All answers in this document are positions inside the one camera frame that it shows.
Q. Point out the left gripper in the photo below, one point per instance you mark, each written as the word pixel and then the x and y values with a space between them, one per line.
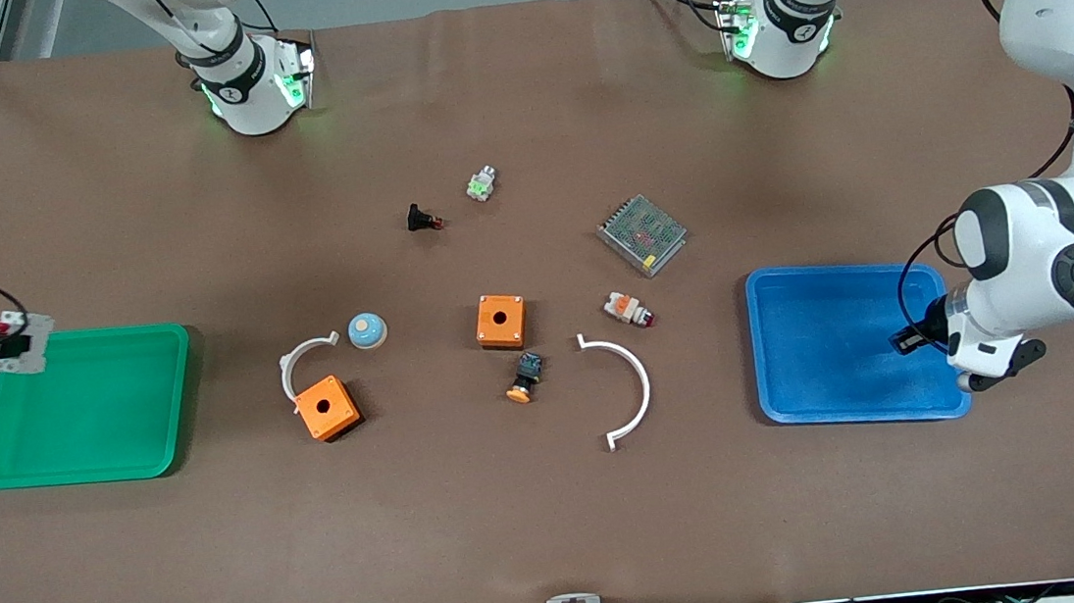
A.
pixel 930 324

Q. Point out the white circuit breaker red switch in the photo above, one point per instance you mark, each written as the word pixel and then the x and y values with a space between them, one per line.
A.
pixel 33 340

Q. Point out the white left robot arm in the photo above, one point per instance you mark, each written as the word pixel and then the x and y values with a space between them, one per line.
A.
pixel 1061 15

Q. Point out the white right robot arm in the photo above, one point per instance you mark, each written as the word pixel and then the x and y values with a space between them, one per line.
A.
pixel 246 98

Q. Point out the blue plastic tray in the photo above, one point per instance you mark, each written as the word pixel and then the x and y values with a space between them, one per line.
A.
pixel 827 347

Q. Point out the green plastic tray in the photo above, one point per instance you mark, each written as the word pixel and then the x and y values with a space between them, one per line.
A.
pixel 84 409

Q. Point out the large white curved strip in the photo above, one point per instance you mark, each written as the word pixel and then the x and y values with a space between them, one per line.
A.
pixel 640 370

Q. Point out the metal mesh power supply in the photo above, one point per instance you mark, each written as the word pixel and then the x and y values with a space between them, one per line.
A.
pixel 642 235

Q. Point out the orange white indicator red tip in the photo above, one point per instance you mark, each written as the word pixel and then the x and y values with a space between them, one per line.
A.
pixel 623 308

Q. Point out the small white curved strip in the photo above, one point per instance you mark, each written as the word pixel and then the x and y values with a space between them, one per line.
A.
pixel 288 365

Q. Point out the orange button box with hole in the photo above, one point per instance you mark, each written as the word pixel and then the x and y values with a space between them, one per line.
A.
pixel 336 414
pixel 510 329

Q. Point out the blue and white dome button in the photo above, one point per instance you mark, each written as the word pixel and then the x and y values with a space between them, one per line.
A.
pixel 367 331

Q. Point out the black push button orange cap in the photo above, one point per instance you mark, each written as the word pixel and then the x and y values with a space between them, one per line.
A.
pixel 526 373

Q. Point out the brown table cover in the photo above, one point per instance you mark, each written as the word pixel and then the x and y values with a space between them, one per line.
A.
pixel 558 516

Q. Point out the black push button red tip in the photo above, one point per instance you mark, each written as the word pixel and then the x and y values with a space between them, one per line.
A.
pixel 418 217

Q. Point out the white and green switch module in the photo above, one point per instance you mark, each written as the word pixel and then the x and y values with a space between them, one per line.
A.
pixel 481 185

